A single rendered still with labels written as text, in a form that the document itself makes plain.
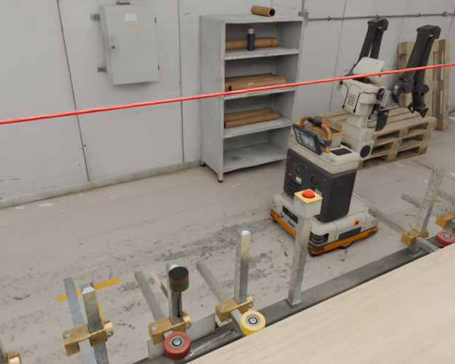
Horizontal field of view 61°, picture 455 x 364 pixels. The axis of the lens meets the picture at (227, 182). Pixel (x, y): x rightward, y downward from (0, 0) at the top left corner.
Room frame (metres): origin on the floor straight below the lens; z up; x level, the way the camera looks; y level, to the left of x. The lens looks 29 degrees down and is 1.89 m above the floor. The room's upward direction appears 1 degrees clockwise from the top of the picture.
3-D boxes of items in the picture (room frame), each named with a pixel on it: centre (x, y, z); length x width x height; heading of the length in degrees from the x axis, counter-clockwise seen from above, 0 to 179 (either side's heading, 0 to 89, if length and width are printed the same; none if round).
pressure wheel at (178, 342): (0.79, 0.14, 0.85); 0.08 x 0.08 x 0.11
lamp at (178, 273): (0.86, 0.14, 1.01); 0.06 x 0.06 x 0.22; 29
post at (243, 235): (1.03, -0.06, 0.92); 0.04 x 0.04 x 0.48; 29
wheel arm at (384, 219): (1.54, -0.87, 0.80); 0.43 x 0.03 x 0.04; 29
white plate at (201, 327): (0.94, 0.15, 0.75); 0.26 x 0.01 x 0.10; 119
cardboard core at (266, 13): (3.92, -0.29, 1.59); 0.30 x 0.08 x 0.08; 29
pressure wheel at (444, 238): (1.37, -0.97, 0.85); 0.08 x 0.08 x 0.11
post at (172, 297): (0.91, 0.16, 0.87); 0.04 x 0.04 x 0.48; 29
